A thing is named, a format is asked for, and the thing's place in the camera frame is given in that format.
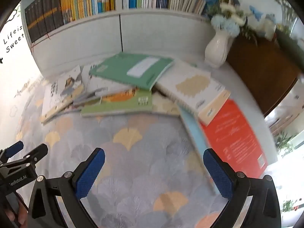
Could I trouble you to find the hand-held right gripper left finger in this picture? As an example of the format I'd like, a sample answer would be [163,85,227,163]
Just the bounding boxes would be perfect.
[27,147,105,228]

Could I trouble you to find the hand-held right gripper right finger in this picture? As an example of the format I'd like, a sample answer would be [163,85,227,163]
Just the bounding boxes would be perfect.
[203,148,282,228]

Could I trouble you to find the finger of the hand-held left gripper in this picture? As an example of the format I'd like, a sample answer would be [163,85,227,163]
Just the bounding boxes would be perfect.
[5,144,48,171]
[0,141,24,164]

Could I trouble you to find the red book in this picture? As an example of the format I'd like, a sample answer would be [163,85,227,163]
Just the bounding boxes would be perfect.
[199,99,268,178]

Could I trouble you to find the light blue book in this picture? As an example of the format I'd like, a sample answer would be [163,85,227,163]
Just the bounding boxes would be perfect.
[177,102,220,194]

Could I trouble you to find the cream book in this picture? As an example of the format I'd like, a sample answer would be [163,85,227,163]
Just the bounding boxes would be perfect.
[197,90,231,126]

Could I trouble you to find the white illustrated book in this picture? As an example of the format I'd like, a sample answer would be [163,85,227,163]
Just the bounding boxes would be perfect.
[41,65,85,124]

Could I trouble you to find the thin grey book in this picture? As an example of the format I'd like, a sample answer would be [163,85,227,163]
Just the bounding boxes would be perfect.
[72,87,108,111]

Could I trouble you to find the light green book orange picture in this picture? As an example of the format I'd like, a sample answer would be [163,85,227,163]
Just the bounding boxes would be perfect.
[80,88,153,118]

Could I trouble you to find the white book tan patch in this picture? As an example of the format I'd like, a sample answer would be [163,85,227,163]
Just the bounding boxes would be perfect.
[154,60,226,116]

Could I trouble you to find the green notebook white label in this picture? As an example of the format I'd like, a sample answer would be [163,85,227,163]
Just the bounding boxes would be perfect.
[88,52,175,91]

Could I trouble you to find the person's left hand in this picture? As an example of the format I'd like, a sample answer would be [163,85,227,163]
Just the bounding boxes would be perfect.
[5,193,30,227]

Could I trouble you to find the small green plant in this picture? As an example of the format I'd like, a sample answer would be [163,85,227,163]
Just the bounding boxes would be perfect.
[273,131,297,157]

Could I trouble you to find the brown wooden stool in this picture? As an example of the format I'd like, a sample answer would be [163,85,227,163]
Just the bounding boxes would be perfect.
[224,37,302,117]

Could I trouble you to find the white vase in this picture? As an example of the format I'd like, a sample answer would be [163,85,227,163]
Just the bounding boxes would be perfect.
[205,27,234,69]

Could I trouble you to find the white and blue flowers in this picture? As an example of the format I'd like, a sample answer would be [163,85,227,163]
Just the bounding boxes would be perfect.
[202,0,264,47]

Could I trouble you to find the white bookshelf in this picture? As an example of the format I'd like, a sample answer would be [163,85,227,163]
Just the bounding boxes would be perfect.
[20,0,240,78]

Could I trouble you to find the green leafy plant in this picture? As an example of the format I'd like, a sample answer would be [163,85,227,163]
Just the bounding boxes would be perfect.
[274,0,300,32]

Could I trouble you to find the black wall decals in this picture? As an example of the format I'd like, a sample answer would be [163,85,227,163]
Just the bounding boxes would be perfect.
[0,5,26,64]

